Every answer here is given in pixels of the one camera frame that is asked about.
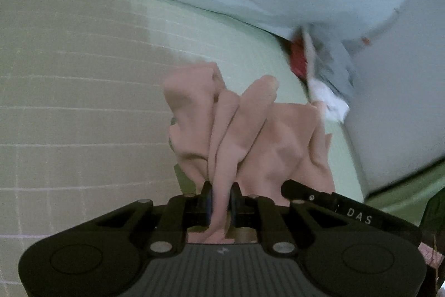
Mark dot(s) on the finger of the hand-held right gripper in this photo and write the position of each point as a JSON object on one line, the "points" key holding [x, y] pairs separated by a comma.
{"points": [[302, 191]]}

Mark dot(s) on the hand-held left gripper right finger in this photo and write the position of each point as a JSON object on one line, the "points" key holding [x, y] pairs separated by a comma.
{"points": [[233, 206]]}

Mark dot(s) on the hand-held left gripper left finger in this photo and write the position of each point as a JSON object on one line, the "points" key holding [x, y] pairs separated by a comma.
{"points": [[208, 204]]}

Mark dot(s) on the pink garment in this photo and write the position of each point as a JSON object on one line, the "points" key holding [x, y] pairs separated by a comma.
{"points": [[278, 144]]}

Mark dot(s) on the dark green cloth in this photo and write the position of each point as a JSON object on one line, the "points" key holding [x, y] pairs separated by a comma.
{"points": [[434, 217]]}

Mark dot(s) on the red ribbed cloth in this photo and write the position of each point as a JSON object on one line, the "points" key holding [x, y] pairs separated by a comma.
{"points": [[298, 60]]}

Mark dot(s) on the green checked bed sheet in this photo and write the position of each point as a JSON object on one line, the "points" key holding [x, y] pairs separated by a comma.
{"points": [[69, 91]]}

